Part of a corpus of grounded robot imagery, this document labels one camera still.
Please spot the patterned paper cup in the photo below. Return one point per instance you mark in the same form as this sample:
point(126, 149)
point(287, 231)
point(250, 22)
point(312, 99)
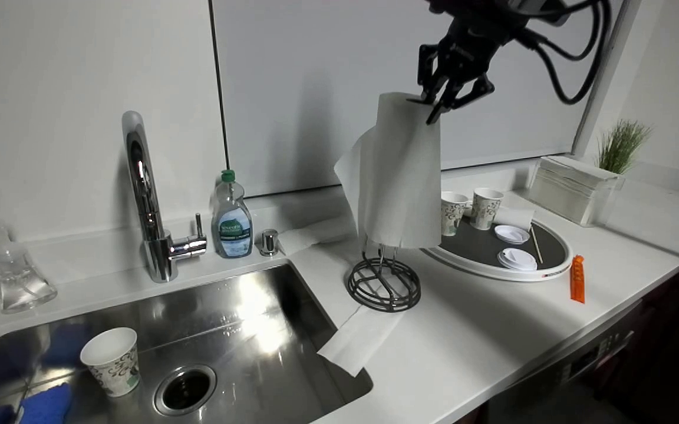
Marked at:
point(450, 212)
point(483, 209)

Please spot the folded white paper towel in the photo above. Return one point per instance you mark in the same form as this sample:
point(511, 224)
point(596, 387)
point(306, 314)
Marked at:
point(354, 340)

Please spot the white plastic cup lid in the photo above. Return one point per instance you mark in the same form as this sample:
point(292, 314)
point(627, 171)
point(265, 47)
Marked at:
point(516, 261)

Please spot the blue sponge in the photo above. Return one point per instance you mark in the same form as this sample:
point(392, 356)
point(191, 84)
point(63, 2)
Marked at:
point(46, 403)

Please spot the round sink drain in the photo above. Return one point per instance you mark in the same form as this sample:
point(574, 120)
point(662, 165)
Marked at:
point(184, 389)

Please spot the round white-rimmed black tray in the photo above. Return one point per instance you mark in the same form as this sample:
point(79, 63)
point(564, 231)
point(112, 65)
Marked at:
point(481, 248)

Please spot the small white bowl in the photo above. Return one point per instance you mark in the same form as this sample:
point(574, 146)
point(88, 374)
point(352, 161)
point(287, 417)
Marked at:
point(510, 234)

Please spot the small chrome sink knob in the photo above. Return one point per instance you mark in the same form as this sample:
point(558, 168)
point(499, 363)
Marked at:
point(266, 241)

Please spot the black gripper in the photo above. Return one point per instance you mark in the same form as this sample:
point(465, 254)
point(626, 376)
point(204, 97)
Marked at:
point(472, 47)

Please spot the chrome kitchen faucet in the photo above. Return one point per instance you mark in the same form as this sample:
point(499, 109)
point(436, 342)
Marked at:
point(147, 203)

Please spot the small green plant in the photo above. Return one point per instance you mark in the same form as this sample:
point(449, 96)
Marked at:
point(621, 146)

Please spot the paper cup with plain rim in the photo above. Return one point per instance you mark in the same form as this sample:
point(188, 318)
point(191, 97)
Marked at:
point(112, 361)

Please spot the dark under-counter cabinet front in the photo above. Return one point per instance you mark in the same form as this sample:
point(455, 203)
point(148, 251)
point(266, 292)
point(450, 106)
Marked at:
point(653, 355)

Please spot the stainless steel sink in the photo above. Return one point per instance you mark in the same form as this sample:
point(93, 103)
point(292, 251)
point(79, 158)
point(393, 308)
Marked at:
point(222, 344)

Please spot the wooden stir stick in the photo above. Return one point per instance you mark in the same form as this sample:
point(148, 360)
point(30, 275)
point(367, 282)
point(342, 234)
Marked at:
point(535, 244)

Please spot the clear dish soap bottle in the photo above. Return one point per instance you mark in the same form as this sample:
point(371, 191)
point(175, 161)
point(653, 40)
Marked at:
point(232, 224)

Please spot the white paper towel roll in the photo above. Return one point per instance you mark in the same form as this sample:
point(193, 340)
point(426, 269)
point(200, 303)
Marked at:
point(399, 173)

